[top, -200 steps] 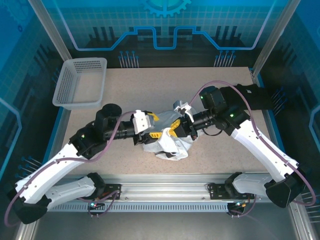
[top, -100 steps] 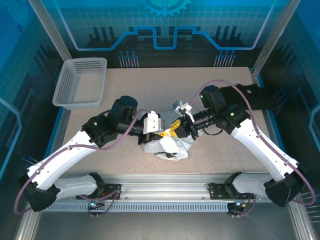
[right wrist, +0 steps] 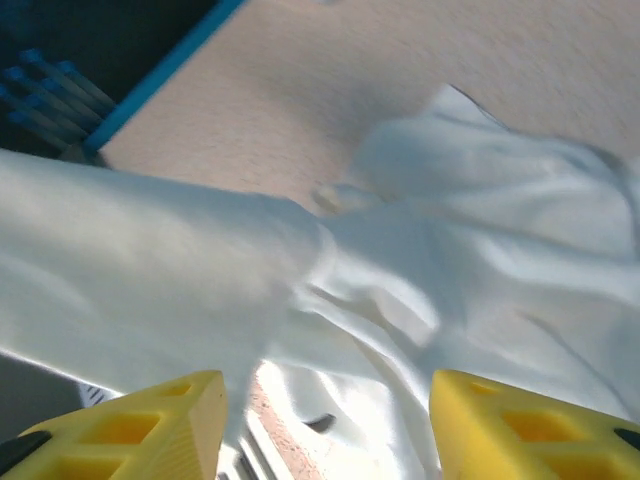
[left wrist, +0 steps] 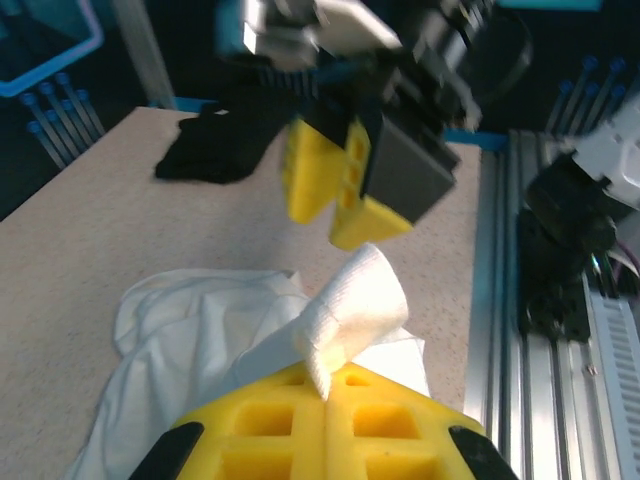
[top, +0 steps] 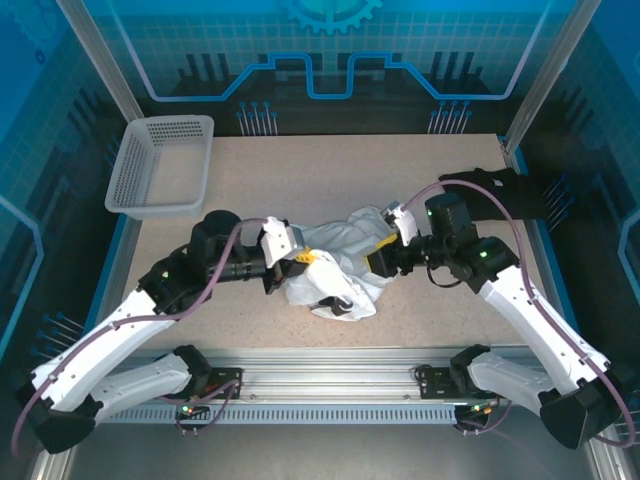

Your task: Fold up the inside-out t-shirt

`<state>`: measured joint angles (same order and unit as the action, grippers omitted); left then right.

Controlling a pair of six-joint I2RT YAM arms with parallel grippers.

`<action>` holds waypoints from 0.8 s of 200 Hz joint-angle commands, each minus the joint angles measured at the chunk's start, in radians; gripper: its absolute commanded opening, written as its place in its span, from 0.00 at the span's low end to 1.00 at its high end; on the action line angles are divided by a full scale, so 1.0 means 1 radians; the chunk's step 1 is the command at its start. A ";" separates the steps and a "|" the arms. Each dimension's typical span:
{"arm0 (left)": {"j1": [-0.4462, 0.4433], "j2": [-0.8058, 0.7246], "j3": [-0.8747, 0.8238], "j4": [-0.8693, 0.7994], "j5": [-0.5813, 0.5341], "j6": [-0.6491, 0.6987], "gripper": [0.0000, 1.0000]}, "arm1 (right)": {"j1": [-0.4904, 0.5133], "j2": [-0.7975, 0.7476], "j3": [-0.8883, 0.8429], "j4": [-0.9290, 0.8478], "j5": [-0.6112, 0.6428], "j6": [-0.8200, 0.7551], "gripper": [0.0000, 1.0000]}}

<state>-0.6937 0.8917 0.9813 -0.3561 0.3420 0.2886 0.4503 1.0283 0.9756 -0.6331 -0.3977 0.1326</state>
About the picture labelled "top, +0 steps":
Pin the white t-shirt with black print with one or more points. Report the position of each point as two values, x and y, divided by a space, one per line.
330 280

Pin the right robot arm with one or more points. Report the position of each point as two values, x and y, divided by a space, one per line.
550 330

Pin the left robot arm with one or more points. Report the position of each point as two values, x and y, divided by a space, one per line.
100 345

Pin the black folded t-shirt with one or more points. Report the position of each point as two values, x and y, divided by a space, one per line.
520 200

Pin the white perforated plastic basket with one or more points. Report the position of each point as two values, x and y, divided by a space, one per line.
127 170

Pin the small LED connector board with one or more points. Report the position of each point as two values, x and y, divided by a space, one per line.
189 409
472 411

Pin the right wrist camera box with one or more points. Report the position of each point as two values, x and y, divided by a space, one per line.
404 227

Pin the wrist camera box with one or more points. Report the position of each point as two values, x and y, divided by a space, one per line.
280 240
404 227

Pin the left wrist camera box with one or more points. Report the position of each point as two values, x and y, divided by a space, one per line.
280 240

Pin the aluminium rail beam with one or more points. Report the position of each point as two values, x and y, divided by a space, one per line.
325 372

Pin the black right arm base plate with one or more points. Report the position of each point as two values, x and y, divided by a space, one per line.
435 382

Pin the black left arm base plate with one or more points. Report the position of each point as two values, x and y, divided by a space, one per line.
225 380

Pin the aluminium frame post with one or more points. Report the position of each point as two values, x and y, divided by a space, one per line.
556 50
100 55

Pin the aluminium lower frame panel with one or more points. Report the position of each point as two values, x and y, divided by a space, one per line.
325 455

